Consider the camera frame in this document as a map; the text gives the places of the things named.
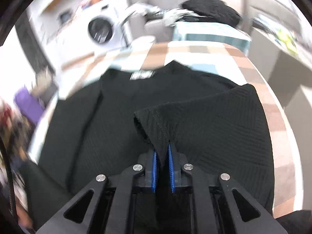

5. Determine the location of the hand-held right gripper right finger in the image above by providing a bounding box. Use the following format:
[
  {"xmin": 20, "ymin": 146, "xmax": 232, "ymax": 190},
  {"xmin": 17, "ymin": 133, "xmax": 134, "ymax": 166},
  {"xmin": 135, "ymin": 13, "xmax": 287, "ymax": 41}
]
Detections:
[{"xmin": 168, "ymin": 144, "xmax": 288, "ymax": 234}]

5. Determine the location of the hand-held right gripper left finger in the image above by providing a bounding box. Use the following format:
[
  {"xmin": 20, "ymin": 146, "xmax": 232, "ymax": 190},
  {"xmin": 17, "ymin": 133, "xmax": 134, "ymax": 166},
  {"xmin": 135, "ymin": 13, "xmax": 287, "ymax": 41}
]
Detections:
[{"xmin": 34, "ymin": 149, "xmax": 159, "ymax": 234}]

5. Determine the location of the black t-shirt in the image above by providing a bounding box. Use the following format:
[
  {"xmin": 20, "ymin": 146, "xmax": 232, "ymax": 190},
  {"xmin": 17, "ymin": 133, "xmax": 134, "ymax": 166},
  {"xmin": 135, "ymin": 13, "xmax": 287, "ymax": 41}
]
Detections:
[{"xmin": 24, "ymin": 61, "xmax": 276, "ymax": 234}]

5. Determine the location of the pale clothes heap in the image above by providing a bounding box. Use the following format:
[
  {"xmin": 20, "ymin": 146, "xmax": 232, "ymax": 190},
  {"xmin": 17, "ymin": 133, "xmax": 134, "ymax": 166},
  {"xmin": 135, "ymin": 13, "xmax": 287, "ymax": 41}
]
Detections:
[{"xmin": 124, "ymin": 2, "xmax": 193, "ymax": 26}]

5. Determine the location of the brown blue checked tablecloth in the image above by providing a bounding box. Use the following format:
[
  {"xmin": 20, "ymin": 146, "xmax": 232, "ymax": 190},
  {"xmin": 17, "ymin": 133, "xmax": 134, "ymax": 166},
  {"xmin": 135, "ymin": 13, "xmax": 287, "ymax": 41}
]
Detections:
[{"xmin": 29, "ymin": 40, "xmax": 296, "ymax": 218}]

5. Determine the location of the white round stool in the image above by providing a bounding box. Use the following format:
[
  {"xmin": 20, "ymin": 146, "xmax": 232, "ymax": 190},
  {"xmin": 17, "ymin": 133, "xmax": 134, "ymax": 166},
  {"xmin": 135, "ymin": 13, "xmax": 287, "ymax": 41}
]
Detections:
[{"xmin": 132, "ymin": 36, "xmax": 156, "ymax": 50}]

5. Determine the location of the teal checked cloth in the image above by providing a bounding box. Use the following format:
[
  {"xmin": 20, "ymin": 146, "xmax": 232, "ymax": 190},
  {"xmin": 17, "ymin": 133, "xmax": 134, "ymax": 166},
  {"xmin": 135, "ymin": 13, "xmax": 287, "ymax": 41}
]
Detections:
[{"xmin": 173, "ymin": 22, "xmax": 251, "ymax": 50}]

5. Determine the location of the purple bag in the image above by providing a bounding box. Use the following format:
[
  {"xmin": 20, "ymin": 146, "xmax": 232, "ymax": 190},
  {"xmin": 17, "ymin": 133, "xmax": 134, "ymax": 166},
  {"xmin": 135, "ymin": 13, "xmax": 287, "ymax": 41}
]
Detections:
[{"xmin": 13, "ymin": 88, "xmax": 45, "ymax": 125}]

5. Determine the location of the grey sofa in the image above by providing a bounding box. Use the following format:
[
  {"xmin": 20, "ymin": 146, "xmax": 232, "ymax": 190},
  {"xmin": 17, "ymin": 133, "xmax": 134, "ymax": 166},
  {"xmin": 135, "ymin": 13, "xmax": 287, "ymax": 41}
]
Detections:
[{"xmin": 127, "ymin": 0, "xmax": 181, "ymax": 44}]

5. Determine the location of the white washing machine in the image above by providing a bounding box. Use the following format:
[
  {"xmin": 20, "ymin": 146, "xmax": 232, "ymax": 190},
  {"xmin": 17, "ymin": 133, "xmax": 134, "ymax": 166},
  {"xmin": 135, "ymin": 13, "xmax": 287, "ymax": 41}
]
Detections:
[{"xmin": 85, "ymin": 2, "xmax": 125, "ymax": 53}]

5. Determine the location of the grey side table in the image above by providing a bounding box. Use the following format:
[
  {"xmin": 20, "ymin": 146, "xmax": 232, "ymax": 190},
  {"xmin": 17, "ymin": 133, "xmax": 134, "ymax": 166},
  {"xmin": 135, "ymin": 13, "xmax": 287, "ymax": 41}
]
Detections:
[{"xmin": 249, "ymin": 27, "xmax": 312, "ymax": 93}]

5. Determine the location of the black quilted jacket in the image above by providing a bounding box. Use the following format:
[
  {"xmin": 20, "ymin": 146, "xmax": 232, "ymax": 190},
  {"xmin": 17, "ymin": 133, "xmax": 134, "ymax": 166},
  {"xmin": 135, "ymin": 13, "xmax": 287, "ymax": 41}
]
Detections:
[{"xmin": 180, "ymin": 0, "xmax": 242, "ymax": 26}]

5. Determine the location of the green toy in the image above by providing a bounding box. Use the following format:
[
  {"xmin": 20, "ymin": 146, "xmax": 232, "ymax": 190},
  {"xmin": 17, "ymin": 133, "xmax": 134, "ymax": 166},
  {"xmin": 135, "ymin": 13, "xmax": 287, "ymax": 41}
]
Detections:
[{"xmin": 275, "ymin": 29, "xmax": 298, "ymax": 53}]

